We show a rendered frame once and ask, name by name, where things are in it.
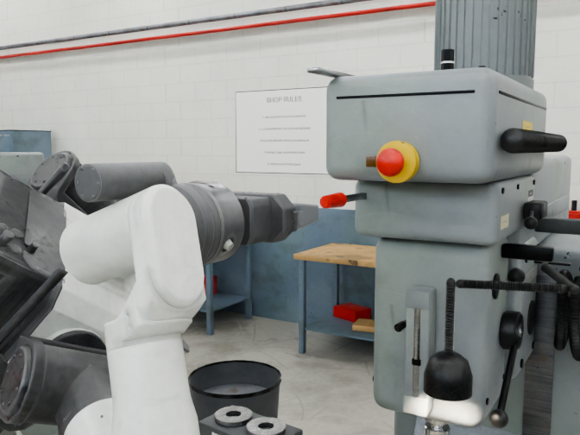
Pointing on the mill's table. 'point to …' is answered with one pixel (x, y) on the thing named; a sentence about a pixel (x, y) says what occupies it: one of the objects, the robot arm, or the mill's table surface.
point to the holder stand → (244, 424)
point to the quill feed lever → (513, 337)
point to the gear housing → (444, 210)
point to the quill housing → (486, 368)
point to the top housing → (432, 123)
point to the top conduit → (532, 141)
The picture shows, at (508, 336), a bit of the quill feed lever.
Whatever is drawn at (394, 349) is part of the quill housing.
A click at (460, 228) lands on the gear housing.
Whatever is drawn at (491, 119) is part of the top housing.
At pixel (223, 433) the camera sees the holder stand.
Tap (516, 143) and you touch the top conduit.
